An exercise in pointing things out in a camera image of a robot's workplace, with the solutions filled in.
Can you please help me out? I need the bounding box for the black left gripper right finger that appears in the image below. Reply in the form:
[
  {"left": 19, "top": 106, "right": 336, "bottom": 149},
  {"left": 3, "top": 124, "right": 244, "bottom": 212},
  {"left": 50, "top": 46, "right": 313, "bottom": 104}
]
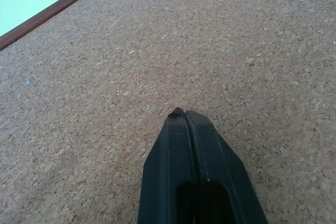
[{"left": 185, "top": 110, "right": 269, "bottom": 224}]

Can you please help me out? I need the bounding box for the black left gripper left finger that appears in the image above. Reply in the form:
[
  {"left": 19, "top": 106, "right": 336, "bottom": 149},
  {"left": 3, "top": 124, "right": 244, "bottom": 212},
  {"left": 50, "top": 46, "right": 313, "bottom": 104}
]
[{"left": 136, "top": 107, "right": 196, "bottom": 224}]

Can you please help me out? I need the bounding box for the cork board with wooden frame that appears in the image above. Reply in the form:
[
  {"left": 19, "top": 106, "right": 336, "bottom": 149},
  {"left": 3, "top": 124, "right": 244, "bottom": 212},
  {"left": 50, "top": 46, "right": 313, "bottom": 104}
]
[{"left": 0, "top": 0, "right": 336, "bottom": 224}]

